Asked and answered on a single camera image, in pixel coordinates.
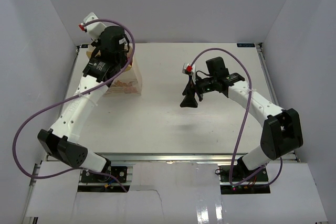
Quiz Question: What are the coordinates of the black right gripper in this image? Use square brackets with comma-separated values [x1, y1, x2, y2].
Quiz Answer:
[180, 74, 217, 108]

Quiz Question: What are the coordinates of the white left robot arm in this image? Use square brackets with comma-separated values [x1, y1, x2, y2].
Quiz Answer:
[37, 26, 129, 182]

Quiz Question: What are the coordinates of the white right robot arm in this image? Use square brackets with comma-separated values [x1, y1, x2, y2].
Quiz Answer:
[180, 57, 303, 182]

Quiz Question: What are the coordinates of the cream bear paper bag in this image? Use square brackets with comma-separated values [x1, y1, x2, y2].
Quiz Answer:
[76, 45, 142, 97]

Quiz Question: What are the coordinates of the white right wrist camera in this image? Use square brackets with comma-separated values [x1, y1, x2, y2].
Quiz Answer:
[182, 63, 196, 82]

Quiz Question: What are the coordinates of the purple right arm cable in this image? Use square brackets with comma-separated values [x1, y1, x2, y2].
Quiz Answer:
[190, 48, 284, 189]

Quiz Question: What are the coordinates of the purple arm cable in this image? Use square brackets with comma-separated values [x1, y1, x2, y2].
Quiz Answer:
[12, 18, 136, 193]
[190, 48, 284, 189]

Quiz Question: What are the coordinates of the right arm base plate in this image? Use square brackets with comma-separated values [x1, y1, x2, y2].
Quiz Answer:
[215, 165, 269, 186]

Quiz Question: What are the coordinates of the aluminium table frame rail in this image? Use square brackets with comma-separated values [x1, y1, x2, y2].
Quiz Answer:
[100, 153, 232, 163]

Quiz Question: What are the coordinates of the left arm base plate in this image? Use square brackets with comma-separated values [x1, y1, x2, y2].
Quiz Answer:
[80, 165, 129, 185]

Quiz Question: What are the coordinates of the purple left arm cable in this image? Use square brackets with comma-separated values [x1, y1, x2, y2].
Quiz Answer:
[12, 18, 136, 193]

